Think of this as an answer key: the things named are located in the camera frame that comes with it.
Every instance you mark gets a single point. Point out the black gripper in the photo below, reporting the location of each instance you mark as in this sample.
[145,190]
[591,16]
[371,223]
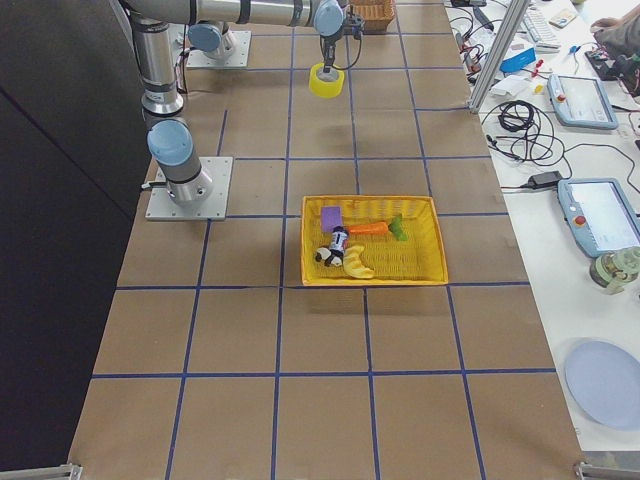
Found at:
[328,50]

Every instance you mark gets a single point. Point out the yellow tape roll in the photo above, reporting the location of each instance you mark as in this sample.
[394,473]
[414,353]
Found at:
[323,84]

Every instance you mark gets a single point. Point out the brown wicker basket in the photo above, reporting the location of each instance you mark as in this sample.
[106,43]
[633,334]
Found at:
[377,14]

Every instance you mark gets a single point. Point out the purple foam block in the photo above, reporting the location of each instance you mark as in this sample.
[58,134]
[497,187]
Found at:
[330,218]

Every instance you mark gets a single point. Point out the blue box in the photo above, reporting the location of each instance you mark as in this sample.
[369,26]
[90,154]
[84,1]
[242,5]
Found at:
[516,60]

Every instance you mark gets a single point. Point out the small printed can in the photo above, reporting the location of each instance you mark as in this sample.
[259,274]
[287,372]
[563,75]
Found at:
[339,238]

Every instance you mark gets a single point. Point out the orange toy carrot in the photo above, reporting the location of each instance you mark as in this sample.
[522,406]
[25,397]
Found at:
[393,227]

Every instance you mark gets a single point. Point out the white keyboard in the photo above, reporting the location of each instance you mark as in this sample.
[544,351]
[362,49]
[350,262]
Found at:
[539,31]

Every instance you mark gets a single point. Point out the panda plush toy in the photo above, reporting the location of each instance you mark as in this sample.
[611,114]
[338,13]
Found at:
[329,257]

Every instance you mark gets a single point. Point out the toy croissant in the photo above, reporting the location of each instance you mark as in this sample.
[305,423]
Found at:
[353,265]

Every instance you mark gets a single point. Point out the yellow plastic basket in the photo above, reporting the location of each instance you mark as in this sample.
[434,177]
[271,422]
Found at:
[419,259]

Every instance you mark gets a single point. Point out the black power adapter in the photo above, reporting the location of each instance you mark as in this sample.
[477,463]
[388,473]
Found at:
[544,180]

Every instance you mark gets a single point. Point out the upper teach pendant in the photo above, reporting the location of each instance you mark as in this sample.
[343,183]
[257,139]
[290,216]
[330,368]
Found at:
[581,102]

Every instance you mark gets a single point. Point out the teach pendant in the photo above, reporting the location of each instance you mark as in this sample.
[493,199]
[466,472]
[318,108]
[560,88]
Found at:
[581,102]
[598,214]

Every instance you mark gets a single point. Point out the lower teach pendant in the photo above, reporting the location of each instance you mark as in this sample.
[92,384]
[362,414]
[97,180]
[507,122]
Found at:
[598,214]

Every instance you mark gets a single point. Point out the glass jar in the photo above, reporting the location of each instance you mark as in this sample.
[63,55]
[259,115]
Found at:
[614,270]

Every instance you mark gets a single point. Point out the blue round plate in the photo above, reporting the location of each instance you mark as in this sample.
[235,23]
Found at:
[603,379]

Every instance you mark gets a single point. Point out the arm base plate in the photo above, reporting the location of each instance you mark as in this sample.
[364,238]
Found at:
[192,205]
[212,49]

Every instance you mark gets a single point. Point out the aluminium frame post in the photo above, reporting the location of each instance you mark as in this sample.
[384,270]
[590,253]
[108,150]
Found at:
[505,35]

